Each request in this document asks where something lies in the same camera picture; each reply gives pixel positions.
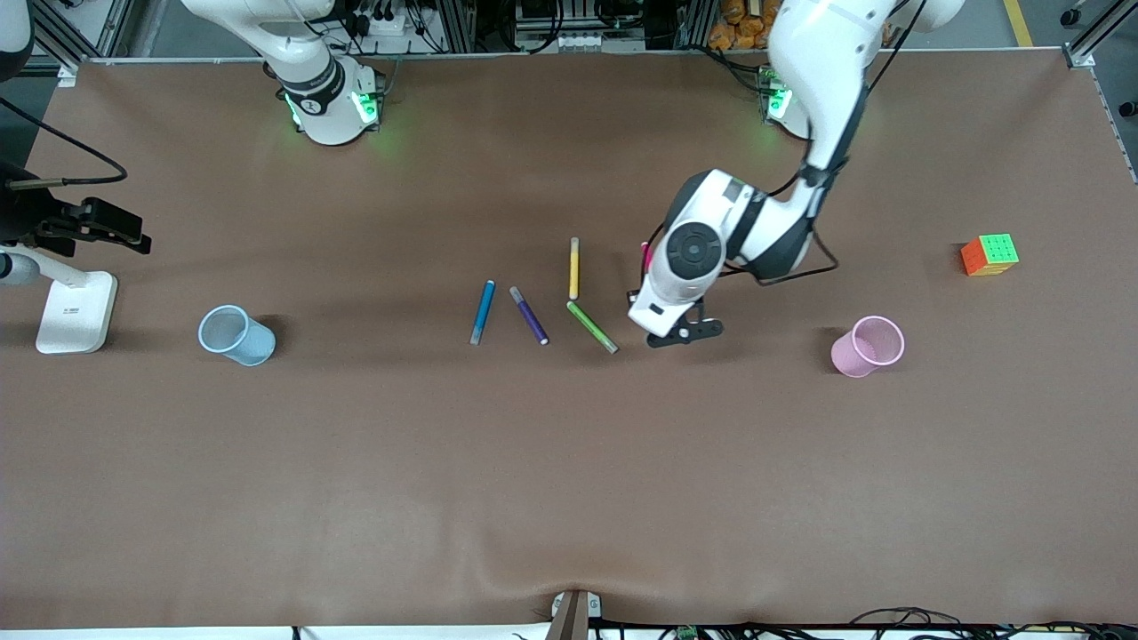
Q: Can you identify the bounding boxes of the blue marker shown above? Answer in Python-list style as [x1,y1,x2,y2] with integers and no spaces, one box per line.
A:
[469,280,496,347]

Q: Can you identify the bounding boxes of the green marker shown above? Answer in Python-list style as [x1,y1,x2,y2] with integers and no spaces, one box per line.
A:
[566,300,620,355]

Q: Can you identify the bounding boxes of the white lamp stand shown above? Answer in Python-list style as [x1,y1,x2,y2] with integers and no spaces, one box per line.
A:
[22,249,119,356]

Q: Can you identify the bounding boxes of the purple marker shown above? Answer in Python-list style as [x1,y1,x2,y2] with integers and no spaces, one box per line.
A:
[509,285,550,347]

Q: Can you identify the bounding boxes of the brown table cover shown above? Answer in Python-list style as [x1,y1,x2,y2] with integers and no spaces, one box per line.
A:
[0,46,1138,634]

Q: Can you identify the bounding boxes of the blue mesh cup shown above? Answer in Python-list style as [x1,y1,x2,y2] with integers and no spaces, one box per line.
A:
[197,304,277,367]

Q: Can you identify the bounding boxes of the pink mesh cup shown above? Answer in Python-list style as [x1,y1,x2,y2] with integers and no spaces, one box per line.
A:
[830,315,906,379]

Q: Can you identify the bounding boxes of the bag of orange items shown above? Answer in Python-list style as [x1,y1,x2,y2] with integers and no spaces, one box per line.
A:
[709,0,783,52]

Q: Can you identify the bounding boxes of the white power strip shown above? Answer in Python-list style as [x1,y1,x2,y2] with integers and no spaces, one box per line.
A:
[351,7,412,38]

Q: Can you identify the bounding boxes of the multicoloured puzzle cube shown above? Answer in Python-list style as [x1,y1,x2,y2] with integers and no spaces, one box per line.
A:
[960,233,1021,277]

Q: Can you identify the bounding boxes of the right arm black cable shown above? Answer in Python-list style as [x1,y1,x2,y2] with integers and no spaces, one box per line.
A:
[0,96,129,191]

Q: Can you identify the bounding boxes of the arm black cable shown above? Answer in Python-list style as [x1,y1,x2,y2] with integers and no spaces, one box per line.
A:
[0,96,129,191]
[720,84,877,287]

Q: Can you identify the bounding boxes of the aluminium frame profile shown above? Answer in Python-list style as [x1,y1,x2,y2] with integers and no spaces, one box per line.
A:
[27,0,134,87]
[1062,0,1138,69]

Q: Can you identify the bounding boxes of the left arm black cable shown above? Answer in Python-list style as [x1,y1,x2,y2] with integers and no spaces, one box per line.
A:
[720,84,877,287]

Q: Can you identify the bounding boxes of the metal camera pole clamp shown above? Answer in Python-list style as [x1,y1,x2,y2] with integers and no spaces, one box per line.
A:
[544,588,604,640]

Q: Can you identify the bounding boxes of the black floor cables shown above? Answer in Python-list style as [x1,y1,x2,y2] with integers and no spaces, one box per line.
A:
[591,607,1138,640]

